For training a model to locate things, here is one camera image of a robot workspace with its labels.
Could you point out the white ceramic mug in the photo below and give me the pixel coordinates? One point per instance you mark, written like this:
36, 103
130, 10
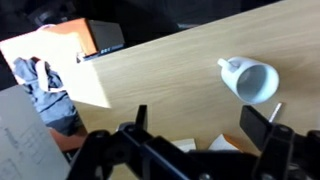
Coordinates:
253, 81

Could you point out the dark grey cloth pile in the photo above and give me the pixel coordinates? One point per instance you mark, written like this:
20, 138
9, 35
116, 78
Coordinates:
50, 100

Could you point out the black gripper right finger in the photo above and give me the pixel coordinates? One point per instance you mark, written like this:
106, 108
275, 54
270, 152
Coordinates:
255, 125

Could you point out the grey leaning whiteboard panel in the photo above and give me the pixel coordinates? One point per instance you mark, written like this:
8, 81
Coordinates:
23, 140

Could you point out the black box under desk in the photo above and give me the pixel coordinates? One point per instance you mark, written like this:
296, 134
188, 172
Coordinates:
106, 34

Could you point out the silver pen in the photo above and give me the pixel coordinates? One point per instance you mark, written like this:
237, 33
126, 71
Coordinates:
275, 112

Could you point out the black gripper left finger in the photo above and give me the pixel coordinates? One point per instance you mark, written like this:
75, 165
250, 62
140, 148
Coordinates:
142, 116

